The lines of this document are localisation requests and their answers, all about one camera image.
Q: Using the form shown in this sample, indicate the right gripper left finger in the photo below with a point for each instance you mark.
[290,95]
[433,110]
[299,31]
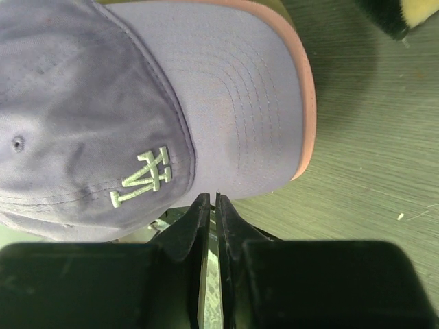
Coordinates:
[178,277]

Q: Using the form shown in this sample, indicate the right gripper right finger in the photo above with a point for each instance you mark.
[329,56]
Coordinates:
[232,232]

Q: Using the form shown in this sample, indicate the purple LA cap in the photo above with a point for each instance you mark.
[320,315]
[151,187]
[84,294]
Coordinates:
[112,114]

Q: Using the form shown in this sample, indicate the green NY cap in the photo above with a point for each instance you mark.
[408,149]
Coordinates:
[274,5]

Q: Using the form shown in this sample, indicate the black floral blanket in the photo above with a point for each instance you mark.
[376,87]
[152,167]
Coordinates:
[397,18]

